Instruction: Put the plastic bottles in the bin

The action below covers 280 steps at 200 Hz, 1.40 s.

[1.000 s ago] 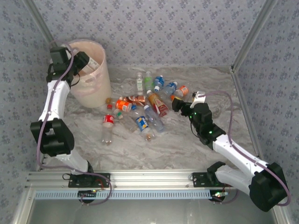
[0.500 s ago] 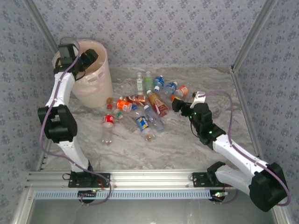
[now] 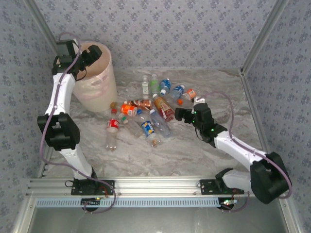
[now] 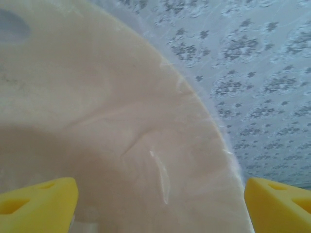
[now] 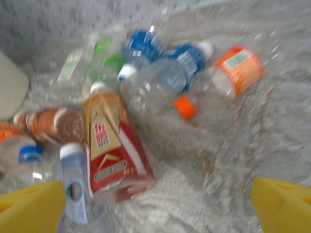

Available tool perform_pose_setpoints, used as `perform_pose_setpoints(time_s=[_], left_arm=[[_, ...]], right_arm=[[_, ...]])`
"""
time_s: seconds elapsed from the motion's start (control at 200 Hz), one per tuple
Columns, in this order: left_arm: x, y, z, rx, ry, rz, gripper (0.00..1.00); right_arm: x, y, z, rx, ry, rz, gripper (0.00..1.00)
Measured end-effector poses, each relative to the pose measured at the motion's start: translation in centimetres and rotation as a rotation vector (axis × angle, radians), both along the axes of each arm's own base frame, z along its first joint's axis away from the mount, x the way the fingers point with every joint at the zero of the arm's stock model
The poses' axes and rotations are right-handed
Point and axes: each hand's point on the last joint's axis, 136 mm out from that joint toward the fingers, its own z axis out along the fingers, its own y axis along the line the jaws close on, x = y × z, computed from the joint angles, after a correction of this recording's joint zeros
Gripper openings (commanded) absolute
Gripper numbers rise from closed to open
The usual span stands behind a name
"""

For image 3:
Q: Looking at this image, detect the red tan label tea bottle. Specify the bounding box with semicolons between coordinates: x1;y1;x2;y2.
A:
152;93;176;122

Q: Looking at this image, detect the clear bottle white cap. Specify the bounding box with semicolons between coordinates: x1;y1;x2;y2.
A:
149;109;173;139

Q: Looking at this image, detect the blue label bottle white cap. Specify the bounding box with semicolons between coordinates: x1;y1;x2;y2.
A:
159;78;172;96

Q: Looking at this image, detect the blue yellow label bottle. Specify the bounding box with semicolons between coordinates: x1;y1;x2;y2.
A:
136;108;162;148

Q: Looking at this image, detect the brown coffee bottle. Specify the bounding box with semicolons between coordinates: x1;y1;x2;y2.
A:
123;99;154;112

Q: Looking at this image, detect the clear bottle lime green label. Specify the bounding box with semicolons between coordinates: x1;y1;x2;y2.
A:
150;73;159;95

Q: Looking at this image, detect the clear bottle white green label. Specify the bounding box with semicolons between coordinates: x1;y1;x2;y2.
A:
141;74;150;96

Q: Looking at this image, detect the orange label bottle brown cap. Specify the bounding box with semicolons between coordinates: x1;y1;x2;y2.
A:
110;101;138;117

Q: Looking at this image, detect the clear bottle green neck band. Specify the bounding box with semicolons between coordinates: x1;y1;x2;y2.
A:
118;113;144;139

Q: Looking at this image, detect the red label cola bottle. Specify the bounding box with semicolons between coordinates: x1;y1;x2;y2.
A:
105;108;120;153

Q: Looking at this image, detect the cream plastic waste bin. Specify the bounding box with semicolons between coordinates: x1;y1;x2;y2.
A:
71;41;119;113

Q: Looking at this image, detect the small controller board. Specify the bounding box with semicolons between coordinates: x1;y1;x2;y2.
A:
217;197;238;211
81;197;102;212

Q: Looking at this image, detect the steel sheet shelf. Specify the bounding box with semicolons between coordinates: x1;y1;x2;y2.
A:
26;206;289;233

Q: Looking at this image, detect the purple cable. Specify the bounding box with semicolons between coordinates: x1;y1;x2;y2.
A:
39;32;118;215
200;90;294;214

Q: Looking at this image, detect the aluminium corner post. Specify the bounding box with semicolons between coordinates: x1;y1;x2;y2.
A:
239;0;291;76
23;0;61;53

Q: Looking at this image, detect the aluminium side rail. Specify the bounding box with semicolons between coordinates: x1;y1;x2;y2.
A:
239;69;272;156
37;145;55;178

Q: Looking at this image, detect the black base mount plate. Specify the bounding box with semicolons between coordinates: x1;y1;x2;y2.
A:
71;179;115;196
200;179;245;196

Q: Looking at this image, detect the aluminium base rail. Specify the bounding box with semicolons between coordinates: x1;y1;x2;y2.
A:
26;176;255;199

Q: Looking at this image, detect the slotted cable duct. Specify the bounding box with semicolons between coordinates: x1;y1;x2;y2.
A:
35;197;228;209

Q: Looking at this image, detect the aluminium frame side bar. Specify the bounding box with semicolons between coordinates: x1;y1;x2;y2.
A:
276;201;304;233
11;196;37;233

